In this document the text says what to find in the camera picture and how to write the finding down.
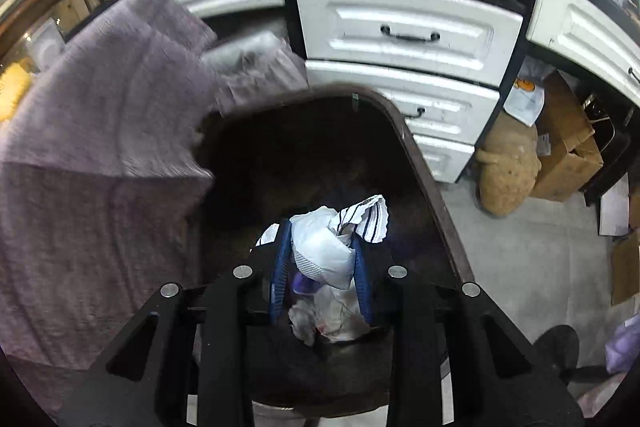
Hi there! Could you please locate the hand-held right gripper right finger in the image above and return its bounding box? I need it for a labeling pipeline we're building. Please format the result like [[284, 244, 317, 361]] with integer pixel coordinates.
[[352, 237, 585, 427]]

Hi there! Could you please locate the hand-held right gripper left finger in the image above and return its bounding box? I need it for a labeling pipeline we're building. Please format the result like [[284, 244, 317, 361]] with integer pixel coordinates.
[[57, 219, 294, 427]]

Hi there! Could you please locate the white tissue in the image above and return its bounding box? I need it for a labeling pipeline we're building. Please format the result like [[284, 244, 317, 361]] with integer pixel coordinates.
[[289, 287, 373, 346]]

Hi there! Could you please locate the purple white plastic bag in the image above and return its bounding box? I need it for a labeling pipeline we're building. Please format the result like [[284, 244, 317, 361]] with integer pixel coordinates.
[[257, 194, 390, 294]]

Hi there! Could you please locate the dark brown trash bin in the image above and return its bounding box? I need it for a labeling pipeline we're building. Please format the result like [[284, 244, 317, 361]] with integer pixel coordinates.
[[192, 84, 476, 408]]

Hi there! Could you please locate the brown burlap sack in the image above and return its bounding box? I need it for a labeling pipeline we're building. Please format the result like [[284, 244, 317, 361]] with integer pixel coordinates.
[[475, 124, 543, 218]]

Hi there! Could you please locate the black stool base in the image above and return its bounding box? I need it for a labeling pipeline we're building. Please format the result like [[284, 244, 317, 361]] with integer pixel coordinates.
[[532, 324, 621, 389]]

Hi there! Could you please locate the purple woven tablecloth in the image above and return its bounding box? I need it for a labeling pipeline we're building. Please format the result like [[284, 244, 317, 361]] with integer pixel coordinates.
[[0, 0, 308, 408]]

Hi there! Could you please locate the cardboard box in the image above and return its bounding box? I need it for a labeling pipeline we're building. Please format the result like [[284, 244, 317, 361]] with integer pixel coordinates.
[[530, 72, 604, 202]]

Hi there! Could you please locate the white bag with orange print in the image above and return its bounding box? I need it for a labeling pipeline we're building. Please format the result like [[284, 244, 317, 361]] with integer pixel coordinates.
[[502, 57, 546, 128]]

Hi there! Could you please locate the white paper sheet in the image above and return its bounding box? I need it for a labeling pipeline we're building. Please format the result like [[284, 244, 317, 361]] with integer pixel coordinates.
[[599, 172, 632, 238]]

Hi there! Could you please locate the flat cardboard piece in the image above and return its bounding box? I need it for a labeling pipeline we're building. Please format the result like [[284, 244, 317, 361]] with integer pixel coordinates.
[[611, 232, 640, 306]]

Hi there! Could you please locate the yellow bowl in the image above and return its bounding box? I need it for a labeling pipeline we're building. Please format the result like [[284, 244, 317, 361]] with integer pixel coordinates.
[[0, 62, 33, 122]]

